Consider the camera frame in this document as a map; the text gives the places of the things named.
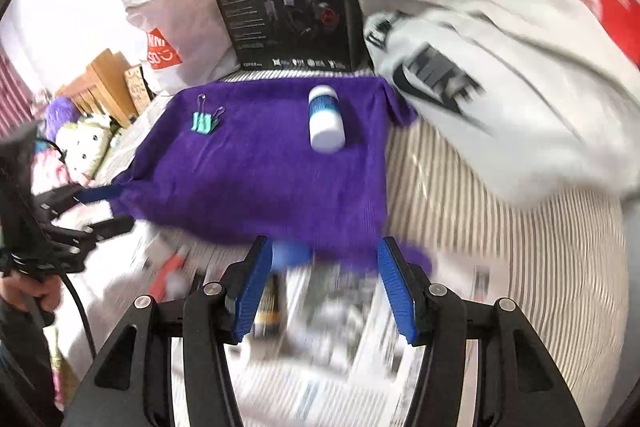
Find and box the wooden headboard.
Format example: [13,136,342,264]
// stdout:
[55,49,138,128]

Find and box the white Miniso shopping bag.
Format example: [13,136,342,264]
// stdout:
[122,0,239,94]

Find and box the grey Nike bag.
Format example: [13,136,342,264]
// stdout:
[358,0,639,206]

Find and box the left hand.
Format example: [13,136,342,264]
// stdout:
[1,272,62,312]

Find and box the purple towel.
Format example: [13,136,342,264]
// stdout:
[111,77,416,271]

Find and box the striped bed sheet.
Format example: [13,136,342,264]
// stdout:
[94,70,632,427]

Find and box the purple plush toy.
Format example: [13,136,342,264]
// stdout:
[43,96,81,141]

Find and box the brown patterned box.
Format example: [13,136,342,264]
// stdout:
[124,65,155,115]

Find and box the blue pink round container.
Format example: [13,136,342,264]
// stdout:
[272,241,314,271]

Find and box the white spotted plush toy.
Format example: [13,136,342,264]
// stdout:
[55,114,120,185]

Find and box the white blue pill bottle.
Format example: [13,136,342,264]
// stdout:
[308,84,346,154]

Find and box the teal binder clip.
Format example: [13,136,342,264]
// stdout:
[191,93,226,135]

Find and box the black gold battery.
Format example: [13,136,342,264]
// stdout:
[253,272,285,340]

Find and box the newspaper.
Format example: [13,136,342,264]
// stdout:
[67,206,501,427]

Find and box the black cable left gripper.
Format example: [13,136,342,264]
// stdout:
[19,135,98,360]

